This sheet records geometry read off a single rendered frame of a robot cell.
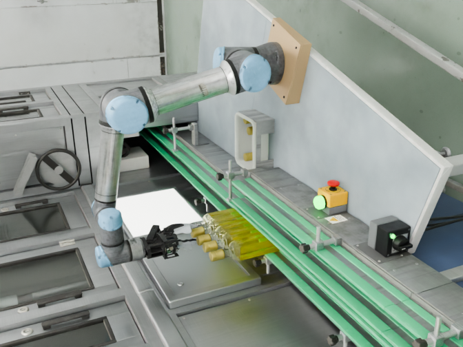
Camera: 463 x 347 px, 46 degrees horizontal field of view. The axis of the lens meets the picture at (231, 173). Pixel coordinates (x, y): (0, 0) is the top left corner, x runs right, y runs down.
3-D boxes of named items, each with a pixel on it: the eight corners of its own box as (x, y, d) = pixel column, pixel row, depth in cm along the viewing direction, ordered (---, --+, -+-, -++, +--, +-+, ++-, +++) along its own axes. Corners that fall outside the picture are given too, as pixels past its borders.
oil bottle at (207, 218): (251, 216, 215) (200, 227, 206) (251, 203, 212) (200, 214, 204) (257, 222, 210) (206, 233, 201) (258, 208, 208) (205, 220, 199)
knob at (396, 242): (404, 247, 150) (413, 253, 148) (391, 251, 149) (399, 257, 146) (406, 233, 149) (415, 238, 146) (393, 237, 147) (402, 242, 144)
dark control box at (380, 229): (390, 239, 159) (366, 245, 155) (393, 214, 156) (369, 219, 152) (410, 251, 152) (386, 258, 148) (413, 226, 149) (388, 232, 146)
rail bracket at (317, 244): (335, 239, 162) (297, 250, 157) (337, 217, 159) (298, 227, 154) (344, 246, 159) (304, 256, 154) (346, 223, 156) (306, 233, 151)
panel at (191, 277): (176, 191, 267) (106, 204, 254) (175, 186, 266) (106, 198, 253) (261, 284, 191) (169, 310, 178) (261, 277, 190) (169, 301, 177)
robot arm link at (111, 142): (96, 78, 178) (83, 215, 193) (102, 85, 168) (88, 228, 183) (131, 82, 183) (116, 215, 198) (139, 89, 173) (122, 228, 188)
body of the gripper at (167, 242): (180, 256, 188) (147, 264, 183) (172, 245, 195) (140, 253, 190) (180, 237, 185) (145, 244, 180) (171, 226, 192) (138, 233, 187)
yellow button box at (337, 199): (335, 202, 182) (316, 206, 179) (336, 182, 179) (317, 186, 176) (348, 211, 176) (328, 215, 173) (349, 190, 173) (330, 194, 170)
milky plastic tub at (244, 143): (253, 159, 234) (234, 162, 230) (253, 108, 225) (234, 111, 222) (272, 172, 219) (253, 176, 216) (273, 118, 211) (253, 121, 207)
